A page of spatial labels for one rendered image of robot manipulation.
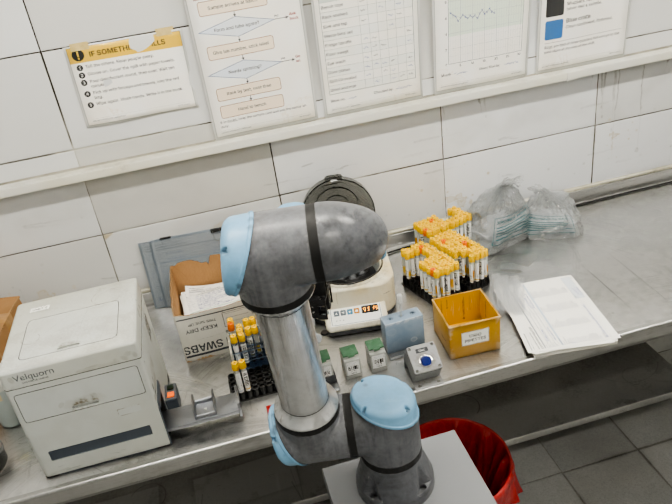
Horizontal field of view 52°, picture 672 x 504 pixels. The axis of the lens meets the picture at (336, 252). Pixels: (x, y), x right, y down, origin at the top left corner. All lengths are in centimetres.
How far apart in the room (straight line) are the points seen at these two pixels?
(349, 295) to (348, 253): 88
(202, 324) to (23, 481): 54
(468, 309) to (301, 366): 80
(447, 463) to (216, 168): 105
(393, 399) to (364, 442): 9
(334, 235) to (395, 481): 55
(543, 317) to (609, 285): 25
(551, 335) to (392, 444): 67
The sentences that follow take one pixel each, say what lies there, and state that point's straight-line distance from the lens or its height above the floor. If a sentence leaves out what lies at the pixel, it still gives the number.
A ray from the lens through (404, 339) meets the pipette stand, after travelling 173.
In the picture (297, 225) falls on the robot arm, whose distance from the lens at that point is 94.
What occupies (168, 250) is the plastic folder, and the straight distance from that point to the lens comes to 206.
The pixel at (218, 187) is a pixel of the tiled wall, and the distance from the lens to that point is 201.
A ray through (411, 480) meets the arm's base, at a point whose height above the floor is 98.
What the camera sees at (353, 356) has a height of 94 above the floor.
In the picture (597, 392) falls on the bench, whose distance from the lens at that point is 258.
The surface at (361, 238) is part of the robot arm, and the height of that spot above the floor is 151.
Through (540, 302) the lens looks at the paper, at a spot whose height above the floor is 89.
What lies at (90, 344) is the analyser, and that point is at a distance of 151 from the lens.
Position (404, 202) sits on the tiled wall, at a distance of 216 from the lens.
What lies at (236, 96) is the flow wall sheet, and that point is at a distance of 192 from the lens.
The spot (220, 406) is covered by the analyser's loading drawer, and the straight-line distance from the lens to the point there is 164.
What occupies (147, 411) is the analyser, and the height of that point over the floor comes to 99.
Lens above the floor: 197
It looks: 30 degrees down
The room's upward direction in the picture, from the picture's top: 8 degrees counter-clockwise
